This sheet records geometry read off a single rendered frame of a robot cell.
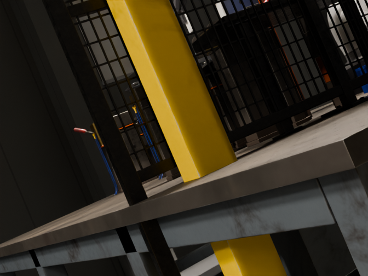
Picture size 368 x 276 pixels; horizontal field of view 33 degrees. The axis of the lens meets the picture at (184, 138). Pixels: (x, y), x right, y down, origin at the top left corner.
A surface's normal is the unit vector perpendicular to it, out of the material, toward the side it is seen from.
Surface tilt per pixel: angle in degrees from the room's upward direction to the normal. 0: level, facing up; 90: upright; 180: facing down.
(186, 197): 90
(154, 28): 90
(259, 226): 90
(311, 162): 90
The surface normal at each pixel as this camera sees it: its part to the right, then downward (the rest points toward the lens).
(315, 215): -0.79, 0.33
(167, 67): 0.34, -0.17
